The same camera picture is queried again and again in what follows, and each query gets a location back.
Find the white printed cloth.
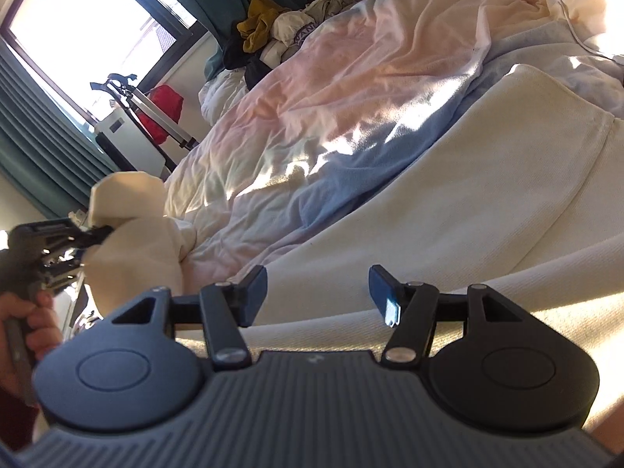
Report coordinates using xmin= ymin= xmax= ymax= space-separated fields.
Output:
xmin=269 ymin=0 xmax=372 ymax=65

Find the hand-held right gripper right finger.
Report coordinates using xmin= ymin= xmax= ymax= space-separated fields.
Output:
xmin=368 ymin=264 xmax=530 ymax=370

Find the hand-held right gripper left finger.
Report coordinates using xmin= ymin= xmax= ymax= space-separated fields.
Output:
xmin=111 ymin=264 xmax=270 ymax=370

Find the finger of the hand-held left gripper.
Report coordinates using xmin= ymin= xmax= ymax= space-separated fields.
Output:
xmin=44 ymin=248 xmax=89 ymax=276
xmin=72 ymin=224 xmax=116 ymax=250

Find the dark cloth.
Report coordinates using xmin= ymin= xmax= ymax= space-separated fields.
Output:
xmin=223 ymin=39 xmax=275 ymax=91

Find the pink and white bed blanket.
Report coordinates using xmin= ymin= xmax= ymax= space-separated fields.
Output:
xmin=163 ymin=0 xmax=624 ymax=299

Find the red cloth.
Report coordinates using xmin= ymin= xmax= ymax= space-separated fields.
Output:
xmin=138 ymin=84 xmax=185 ymax=142

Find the black framed window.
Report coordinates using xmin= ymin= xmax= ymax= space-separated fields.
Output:
xmin=0 ymin=0 xmax=197 ymax=128

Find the yellow cloth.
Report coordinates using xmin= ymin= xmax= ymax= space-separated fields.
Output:
xmin=237 ymin=0 xmax=299 ymax=55

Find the crumpled white duvet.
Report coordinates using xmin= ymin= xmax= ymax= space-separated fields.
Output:
xmin=199 ymin=68 xmax=255 ymax=124

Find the white cable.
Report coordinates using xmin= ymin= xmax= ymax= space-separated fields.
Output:
xmin=545 ymin=0 xmax=624 ymax=65

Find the person's left hand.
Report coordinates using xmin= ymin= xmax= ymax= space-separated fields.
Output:
xmin=0 ymin=290 xmax=63 ymax=401

